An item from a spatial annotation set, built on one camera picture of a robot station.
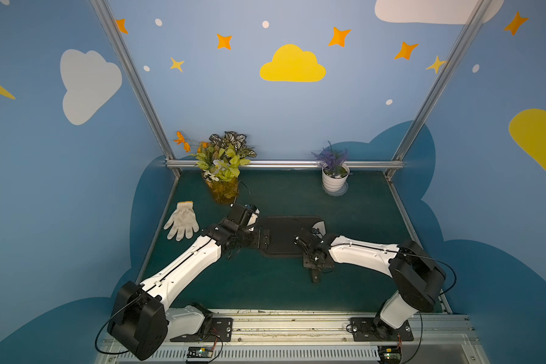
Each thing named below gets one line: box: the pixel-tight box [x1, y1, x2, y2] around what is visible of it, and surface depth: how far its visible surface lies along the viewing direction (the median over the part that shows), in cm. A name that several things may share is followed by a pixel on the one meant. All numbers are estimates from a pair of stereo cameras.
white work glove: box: [163, 200, 200, 242], surface depth 104 cm
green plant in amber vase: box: [173, 131, 258, 204], surface depth 103 cm
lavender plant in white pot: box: [311, 141, 352, 197], surface depth 110 cm
